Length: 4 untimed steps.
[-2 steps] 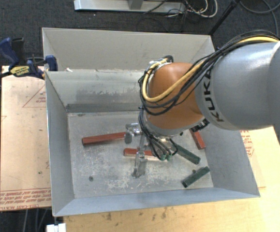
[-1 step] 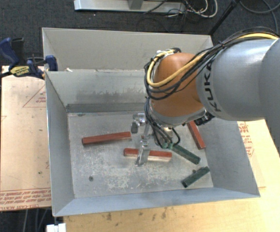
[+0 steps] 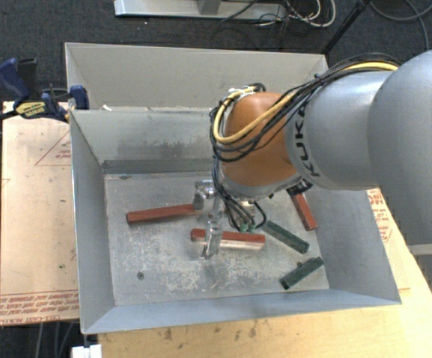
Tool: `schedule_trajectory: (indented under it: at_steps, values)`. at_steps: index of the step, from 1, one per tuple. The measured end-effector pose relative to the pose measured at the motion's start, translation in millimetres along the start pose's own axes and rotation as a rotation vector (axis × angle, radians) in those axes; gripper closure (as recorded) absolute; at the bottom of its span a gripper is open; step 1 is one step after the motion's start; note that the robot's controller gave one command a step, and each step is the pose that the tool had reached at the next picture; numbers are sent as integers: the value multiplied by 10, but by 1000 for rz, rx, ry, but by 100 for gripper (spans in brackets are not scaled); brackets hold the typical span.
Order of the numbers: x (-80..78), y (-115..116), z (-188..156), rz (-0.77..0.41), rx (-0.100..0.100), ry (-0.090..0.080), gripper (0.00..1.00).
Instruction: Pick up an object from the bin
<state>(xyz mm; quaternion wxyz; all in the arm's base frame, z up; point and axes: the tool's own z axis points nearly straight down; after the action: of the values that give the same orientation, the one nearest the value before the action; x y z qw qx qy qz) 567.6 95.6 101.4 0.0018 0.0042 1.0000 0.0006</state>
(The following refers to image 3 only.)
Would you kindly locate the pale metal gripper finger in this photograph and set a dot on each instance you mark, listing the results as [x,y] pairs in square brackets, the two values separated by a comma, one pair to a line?
[216,242]
[205,245]

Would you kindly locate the red-brown flat block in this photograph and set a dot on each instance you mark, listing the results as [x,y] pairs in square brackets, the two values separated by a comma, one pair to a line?
[241,240]
[159,214]
[306,215]

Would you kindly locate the grey metal bin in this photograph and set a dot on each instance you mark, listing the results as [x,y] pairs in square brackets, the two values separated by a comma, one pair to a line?
[156,259]

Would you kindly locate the dark green flat block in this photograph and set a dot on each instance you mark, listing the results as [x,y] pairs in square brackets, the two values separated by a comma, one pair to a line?
[301,273]
[286,236]

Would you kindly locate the brown cardboard board red print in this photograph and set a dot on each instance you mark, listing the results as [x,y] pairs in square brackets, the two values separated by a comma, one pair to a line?
[36,215]

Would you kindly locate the black cylinder on white bracket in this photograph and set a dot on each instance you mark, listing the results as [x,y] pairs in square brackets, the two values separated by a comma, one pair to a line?
[299,188]

